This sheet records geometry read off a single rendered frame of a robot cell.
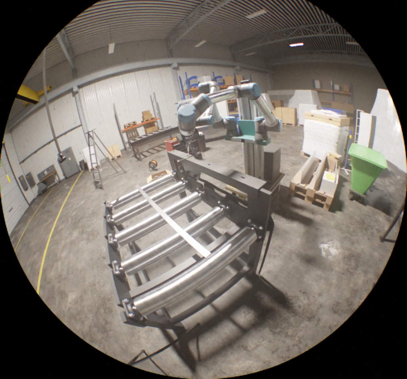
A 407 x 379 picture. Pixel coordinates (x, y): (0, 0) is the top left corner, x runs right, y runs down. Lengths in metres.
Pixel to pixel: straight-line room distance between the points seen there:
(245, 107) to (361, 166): 2.13
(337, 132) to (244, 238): 3.29
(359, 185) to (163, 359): 3.50
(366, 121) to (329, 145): 1.19
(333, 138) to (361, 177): 1.32
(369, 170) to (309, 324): 2.24
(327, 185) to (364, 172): 0.82
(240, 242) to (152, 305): 0.58
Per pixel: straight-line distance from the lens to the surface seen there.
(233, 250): 0.81
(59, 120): 11.79
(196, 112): 0.71
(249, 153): 2.20
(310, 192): 2.49
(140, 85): 11.61
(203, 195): 1.26
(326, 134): 3.82
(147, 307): 0.81
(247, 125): 1.98
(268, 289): 1.68
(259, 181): 0.82
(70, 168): 11.14
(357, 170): 2.84
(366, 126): 3.91
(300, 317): 1.72
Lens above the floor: 1.60
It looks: 28 degrees down
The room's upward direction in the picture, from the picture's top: 12 degrees counter-clockwise
